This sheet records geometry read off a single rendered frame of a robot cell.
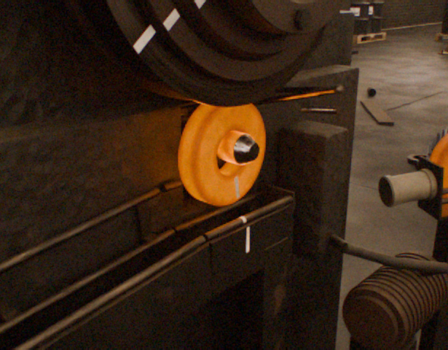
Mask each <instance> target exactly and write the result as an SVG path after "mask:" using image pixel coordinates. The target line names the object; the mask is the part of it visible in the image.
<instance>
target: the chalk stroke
mask: <svg viewBox="0 0 448 350"><path fill-rule="evenodd" d="M205 1H206V0H195V2H196V4H197V6H198V7H199V8H201V6H202V5H203V3H204V2H205ZM179 17H180V15H179V14H178V12H177V11H176V9H174V11H173V12H172V13H171V14H170V16H169V17H168V19H167V20H165V21H164V23H163V25H164V26H165V27H166V28H167V29H168V30H170V28H171V27H172V26H173V24H174V23H175V22H176V21H177V20H178V18H179ZM154 33H155V30H154V29H153V28H152V26H151V25H150V26H149V27H148V28H147V29H146V30H145V31H144V33H143V34H142V35H141V37H140V38H139V39H138V41H137V42H136V43H135V44H134V45H133V47H134V48H135V51H136V52H137V53H138V54H139V52H140V51H141V49H142V48H143V47H144V45H145V44H146V43H147V42H148V41H149V40H150V38H151V37H152V36H153V34H154Z"/></svg>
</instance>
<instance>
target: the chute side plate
mask: <svg viewBox="0 0 448 350"><path fill-rule="evenodd" d="M248 227H250V250H248V252H246V228H248ZM293 229H294V203H290V204H288V205H286V206H284V207H282V208H280V209H277V210H275V211H273V212H271V213H269V214H266V215H264V216H263V217H260V218H258V219H257V220H256V221H253V222H251V223H248V224H247V225H244V226H242V227H240V228H238V229H236V230H233V231H232V232H230V233H228V234H226V235H224V236H222V237H220V238H217V239H215V240H213V241H211V242H209V245H207V244H205V245H204V246H201V247H200V248H199V249H197V250H196V251H194V252H193V253H191V254H189V255H188V256H186V257H184V258H183V259H181V260H179V261H178V262H176V263H175V264H173V265H171V266H170V267H169V268H166V269H165V270H163V271H161V272H159V273H158V274H156V275H155V276H153V277H151V278H150V279H148V280H147V281H145V282H144V283H142V284H140V285H138V286H137V287H136V288H134V289H132V290H130V291H129V292H127V293H126V295H124V296H122V297H121V298H119V299H117V300H115V301H114V302H113V303H111V304H109V305H108V306H106V307H105V308H103V309H101V310H100V311H98V312H97V313H95V314H93V315H91V316H89V317H87V318H86V319H85V320H83V321H81V322H80V323H79V324H76V325H75V326H73V327H72V328H70V329H69V330H67V331H65V332H64V333H62V334H60V335H59V336H58V337H56V338H54V339H53V340H51V341H50V342H48V343H46V344H44V345H43V346H42V347H40V348H38V349H37V350H141V349H142V348H143V347H145V346H146V345H148V344H149V343H151V342H152V341H153V340H154V339H156V338H157V337H159V336H160V335H161V334H163V333H164V332H165V331H167V330H169V329H170V328H172V327H173V326H174V325H176V324H178V323H179V322H180V321H181V320H183V319H184V318H186V317H187V316H188V315H190V314H191V313H192V312H194V311H195V310H197V309H198V308H199V307H200V306H202V305H203V304H205V303H207V302H208V301H209V300H210V299H211V298H212V297H213V296H215V295H217V294H219V293H220V292H222V291H224V290H226V289H227V288H229V287H231V286H232V285H234V284H236V283H238V282H239V281H241V280H243V279H244V278H246V277H248V276H250V275H252V274H254V273H255V272H257V271H259V270H261V269H262V268H264V251H265V249H267V248H269V247H271V246H272V245H274V244H276V243H278V242H279V241H282V240H283V239H285V238H288V253H289V252H292V244H293ZM288 253H287V254H288Z"/></svg>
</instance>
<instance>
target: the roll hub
mask: <svg viewBox="0 0 448 350"><path fill-rule="evenodd" d="M218 2H219V3H220V5H221V6H222V7H223V8H224V9H225V11H226V12H227V13H228V14H229V15H230V16H231V17H232V18H234V19H235V20H236V21H237V22H238V23H240V24H241V25H243V26H245V27H246V28H249V29H251V30H254V31H258V32H262V33H271V34H291V35H302V34H308V33H311V32H313V31H316V30H318V29H319V28H321V27H322V26H324V25H325V24H326V23H328V22H329V21H330V20H331V19H332V18H333V17H334V16H335V15H336V14H337V13H338V11H339V10H340V9H341V8H342V6H343V4H344V3H345V2H346V0H218ZM302 8H308V9H309V12H310V15H311V21H310V26H309V28H306V29H304V30H298V28H297V27H296V24H295V22H294V20H295V17H296V11H297V10H299V9H302Z"/></svg>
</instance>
